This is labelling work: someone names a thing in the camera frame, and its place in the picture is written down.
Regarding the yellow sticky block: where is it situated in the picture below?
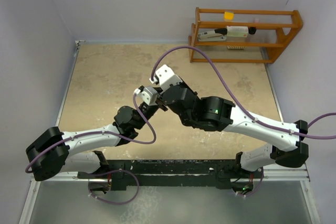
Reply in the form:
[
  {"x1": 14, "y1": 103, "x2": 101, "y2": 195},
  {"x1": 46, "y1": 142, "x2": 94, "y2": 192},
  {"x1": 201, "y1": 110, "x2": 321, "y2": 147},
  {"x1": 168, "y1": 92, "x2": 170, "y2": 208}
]
[{"x1": 224, "y1": 12, "x2": 234, "y2": 22}]

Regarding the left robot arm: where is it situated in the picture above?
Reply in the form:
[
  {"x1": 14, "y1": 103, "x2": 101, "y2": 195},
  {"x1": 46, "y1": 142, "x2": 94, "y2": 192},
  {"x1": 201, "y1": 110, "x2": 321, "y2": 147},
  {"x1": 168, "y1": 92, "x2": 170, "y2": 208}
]
[{"x1": 25, "y1": 102, "x2": 166, "y2": 181}]

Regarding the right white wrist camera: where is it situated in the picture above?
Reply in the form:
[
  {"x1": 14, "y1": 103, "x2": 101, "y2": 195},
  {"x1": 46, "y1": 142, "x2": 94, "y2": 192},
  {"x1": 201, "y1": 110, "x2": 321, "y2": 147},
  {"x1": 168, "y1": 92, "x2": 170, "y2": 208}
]
[{"x1": 149, "y1": 65, "x2": 183, "y2": 91}]

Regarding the white stapler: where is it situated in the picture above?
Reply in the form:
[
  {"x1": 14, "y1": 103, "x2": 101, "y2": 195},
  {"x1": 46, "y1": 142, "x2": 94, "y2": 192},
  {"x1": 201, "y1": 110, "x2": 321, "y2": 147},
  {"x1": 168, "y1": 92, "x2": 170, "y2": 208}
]
[{"x1": 197, "y1": 28, "x2": 227, "y2": 42}]

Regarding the black round object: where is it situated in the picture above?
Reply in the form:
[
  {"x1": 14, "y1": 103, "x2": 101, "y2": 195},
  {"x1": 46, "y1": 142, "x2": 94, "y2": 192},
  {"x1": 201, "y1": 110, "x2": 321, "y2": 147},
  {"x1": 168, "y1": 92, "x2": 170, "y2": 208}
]
[{"x1": 248, "y1": 27, "x2": 257, "y2": 35}]

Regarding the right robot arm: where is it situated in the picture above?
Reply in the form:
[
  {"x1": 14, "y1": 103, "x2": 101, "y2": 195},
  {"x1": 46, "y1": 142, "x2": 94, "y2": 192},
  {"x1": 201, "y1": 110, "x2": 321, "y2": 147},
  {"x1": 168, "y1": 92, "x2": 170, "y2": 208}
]
[{"x1": 159, "y1": 77, "x2": 309, "y2": 177}]

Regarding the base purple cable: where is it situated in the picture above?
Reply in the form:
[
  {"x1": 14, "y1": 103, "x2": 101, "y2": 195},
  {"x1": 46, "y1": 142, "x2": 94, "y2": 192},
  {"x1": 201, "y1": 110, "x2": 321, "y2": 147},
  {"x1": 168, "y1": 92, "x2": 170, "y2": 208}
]
[
  {"x1": 88, "y1": 168, "x2": 140, "y2": 205},
  {"x1": 235, "y1": 167, "x2": 266, "y2": 199}
]

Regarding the wooden shelf rack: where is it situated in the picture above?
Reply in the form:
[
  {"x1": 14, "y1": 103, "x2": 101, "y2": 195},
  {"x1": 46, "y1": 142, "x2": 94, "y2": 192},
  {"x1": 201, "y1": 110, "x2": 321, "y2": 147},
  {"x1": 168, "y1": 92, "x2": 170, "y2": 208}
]
[{"x1": 188, "y1": 7, "x2": 303, "y2": 64}]

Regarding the white green box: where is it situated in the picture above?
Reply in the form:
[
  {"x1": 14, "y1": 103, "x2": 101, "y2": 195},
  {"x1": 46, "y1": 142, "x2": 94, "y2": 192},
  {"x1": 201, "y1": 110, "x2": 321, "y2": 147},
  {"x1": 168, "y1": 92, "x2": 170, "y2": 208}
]
[{"x1": 226, "y1": 26, "x2": 249, "y2": 38}]

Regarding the base right purple cable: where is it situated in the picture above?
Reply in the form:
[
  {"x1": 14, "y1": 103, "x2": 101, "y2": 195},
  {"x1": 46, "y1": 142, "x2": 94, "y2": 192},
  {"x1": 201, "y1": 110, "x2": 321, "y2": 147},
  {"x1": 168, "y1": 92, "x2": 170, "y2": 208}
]
[{"x1": 235, "y1": 167, "x2": 266, "y2": 199}]

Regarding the staples strip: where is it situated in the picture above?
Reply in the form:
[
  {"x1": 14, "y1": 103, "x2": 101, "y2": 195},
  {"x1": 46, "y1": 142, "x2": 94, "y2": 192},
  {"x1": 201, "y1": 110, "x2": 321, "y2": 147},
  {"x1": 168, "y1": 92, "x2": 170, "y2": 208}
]
[{"x1": 227, "y1": 46, "x2": 246, "y2": 50}]

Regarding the base left purple cable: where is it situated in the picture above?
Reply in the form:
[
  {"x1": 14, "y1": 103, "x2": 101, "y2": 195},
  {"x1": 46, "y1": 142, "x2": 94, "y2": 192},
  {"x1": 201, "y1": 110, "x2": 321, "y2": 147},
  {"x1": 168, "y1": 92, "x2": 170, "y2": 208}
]
[{"x1": 88, "y1": 168, "x2": 140, "y2": 205}]

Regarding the black base frame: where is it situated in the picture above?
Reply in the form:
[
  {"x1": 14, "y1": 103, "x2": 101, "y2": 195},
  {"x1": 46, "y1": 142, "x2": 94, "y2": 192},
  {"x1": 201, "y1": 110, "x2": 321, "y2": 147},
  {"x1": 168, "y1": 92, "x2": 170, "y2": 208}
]
[{"x1": 78, "y1": 151, "x2": 263, "y2": 191}]

